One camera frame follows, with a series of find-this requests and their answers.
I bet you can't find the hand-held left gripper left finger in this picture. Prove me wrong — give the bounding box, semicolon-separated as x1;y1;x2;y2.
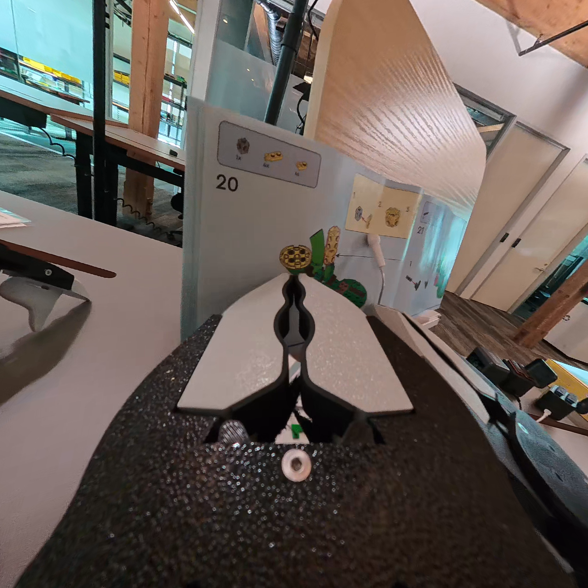
176;274;295;413

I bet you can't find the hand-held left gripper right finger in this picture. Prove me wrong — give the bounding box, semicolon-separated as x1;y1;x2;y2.
294;274;414;418

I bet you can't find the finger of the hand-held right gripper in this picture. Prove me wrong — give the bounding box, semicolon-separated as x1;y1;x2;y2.
365;303;490;421
404;311;506;405

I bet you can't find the black battery charger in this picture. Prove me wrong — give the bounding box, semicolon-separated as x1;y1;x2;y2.
535;385;588;421
466;347;511;382
501;358;559;398

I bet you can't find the yellow cardboard box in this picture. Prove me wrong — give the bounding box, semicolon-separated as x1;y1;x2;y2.
549;360;588;400

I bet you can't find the instruction booklet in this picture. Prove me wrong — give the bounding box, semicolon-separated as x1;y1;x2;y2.
180;96;469;341

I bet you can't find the white cabinet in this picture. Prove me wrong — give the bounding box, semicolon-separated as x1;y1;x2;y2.
446;122;588;315

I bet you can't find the spare hand-held gripper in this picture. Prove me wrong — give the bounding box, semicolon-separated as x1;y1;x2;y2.
0;239;117;332

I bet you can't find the wooden book stand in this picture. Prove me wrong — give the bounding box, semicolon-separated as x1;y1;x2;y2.
303;0;488;331

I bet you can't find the long wooden table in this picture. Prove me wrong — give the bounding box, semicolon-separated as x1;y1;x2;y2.
51;114;187;226

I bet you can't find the studio light on stand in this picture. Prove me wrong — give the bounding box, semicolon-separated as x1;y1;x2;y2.
264;0;309;126

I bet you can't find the wooden post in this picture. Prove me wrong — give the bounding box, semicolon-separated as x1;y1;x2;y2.
512;271;588;348
123;0;172;221

